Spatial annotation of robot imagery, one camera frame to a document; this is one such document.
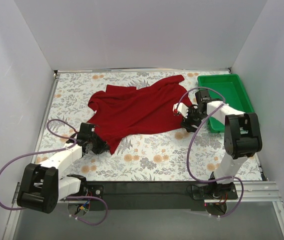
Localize red t shirt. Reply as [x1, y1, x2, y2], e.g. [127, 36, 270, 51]
[88, 75, 192, 154]

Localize green plastic tray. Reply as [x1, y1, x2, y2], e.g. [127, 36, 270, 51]
[197, 73, 255, 133]

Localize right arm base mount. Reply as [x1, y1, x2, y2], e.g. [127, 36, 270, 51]
[186, 182, 238, 216]

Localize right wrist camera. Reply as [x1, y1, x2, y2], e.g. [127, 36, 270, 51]
[173, 102, 189, 119]

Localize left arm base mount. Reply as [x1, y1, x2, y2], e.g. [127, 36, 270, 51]
[68, 181, 105, 216]

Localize floral patterned table mat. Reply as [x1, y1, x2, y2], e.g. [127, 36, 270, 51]
[31, 69, 262, 182]

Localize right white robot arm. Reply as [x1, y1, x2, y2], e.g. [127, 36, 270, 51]
[173, 87, 262, 199]

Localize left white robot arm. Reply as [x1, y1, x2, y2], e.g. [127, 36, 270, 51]
[17, 122, 105, 214]

